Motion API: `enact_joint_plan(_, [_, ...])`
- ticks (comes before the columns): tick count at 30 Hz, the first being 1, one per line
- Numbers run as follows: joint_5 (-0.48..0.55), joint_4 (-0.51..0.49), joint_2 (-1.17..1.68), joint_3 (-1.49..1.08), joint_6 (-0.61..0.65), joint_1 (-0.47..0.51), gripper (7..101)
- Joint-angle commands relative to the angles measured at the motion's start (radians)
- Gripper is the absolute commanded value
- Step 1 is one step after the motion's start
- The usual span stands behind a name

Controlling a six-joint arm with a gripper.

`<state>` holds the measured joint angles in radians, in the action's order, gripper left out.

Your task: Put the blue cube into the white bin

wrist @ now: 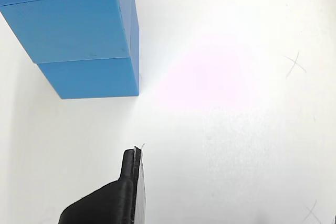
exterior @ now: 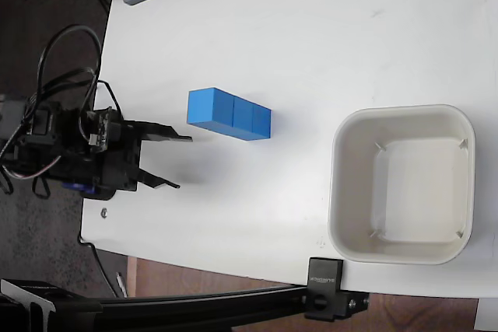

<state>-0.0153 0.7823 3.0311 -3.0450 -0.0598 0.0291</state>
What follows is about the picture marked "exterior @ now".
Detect black six-joint robot arm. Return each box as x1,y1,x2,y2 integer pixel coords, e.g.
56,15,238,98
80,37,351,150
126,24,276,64
0,94,98,197

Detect black stand boom bar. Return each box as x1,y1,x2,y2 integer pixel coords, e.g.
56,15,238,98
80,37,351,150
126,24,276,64
96,284,311,330

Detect black cable below table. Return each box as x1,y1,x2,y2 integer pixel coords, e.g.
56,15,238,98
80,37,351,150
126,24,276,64
79,236,118,299

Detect small camera circuit board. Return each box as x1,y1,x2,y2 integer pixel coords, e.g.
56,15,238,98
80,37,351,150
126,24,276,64
86,108,117,152

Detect black table clamp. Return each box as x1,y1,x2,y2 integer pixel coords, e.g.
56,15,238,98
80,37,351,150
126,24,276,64
303,257,370,322

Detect thick black looped cable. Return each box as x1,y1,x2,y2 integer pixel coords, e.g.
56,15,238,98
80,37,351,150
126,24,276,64
35,24,103,115

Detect white square plastic bin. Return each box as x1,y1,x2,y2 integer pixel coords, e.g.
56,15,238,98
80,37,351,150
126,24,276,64
328,103,476,266

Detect small black wire loop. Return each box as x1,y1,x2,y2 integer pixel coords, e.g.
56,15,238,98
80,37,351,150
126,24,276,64
32,176,52,199

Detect thin black cable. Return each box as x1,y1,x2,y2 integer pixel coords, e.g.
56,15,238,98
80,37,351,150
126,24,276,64
96,79,122,117

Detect black stand bracket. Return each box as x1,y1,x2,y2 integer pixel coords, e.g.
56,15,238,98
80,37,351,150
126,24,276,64
0,278,104,332

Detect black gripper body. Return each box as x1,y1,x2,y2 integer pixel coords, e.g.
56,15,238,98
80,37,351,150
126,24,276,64
92,107,143,193

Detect blue base servo part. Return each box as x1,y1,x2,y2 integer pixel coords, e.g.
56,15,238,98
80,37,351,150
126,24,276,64
62,180,97,197

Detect blue cube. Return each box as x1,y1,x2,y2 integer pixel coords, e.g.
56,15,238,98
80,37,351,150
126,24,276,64
251,102,272,142
187,87,237,134
209,95,256,141

